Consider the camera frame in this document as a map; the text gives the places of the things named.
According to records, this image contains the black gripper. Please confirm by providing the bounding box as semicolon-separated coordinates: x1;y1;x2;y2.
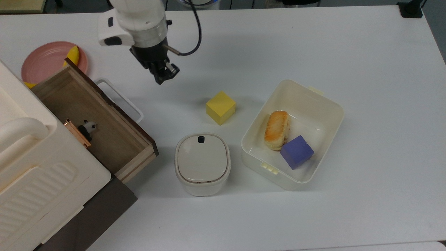
130;38;180;85

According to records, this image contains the copper metal clip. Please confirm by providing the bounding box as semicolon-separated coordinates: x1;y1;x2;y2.
63;119;92;149

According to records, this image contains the dark brown cabinet base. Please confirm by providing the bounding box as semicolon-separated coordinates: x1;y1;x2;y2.
34;176;138;251

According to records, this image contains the small panda figurine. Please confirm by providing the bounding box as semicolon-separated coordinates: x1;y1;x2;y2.
77;120;97;142

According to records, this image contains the toasted bread roll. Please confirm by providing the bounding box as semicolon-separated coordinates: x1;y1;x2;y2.
264;111;291;151

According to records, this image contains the pink round plate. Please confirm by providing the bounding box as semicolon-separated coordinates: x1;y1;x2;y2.
21;41;88;84

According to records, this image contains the wooden board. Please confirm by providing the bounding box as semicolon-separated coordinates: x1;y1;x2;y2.
0;0;47;14

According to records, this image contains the purple cube block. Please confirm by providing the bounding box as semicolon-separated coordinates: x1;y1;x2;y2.
280;135;315;170

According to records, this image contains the yellow banana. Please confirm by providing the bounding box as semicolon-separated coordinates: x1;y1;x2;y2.
24;46;80;89

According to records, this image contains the cream plastic open container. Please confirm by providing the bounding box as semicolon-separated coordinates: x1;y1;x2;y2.
241;79;345;191

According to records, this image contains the white lidded desktop bin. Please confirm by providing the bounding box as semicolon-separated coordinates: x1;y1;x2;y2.
175;133;231;197

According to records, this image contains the wooden drawer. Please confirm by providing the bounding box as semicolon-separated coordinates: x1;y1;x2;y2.
31;58;160;184

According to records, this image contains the white drawer handle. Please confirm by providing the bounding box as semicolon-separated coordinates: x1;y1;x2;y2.
93;78;144;123

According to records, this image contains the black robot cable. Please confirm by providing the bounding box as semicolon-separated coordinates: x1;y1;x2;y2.
164;0;202;56

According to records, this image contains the black table clamp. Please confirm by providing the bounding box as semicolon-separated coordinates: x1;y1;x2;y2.
397;0;424;18

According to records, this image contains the yellow cube block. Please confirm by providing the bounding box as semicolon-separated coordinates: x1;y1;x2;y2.
205;91;237;126

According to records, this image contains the cream plastic storage cabinet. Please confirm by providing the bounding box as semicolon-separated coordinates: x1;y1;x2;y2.
0;59;112;251

